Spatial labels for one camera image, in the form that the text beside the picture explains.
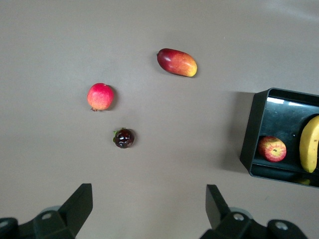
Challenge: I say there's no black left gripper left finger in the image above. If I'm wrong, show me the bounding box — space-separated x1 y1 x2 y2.
0 183 93 239

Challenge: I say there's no red pink pomegranate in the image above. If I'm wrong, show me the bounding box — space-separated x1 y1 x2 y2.
86 83 115 112

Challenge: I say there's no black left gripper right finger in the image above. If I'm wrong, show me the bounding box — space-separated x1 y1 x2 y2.
200 184 310 239

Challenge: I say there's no dark purple mangosteen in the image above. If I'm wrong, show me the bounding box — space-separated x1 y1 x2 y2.
113 127 136 149

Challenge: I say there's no red yellow striped apple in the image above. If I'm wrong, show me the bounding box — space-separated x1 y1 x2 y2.
257 135 287 163

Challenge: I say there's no black plastic box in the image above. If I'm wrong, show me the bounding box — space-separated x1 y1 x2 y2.
239 87 319 189

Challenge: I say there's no red yellow mango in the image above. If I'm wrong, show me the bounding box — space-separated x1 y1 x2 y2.
156 48 198 78

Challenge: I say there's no yellow banana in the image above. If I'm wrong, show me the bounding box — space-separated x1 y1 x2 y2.
299 115 319 173

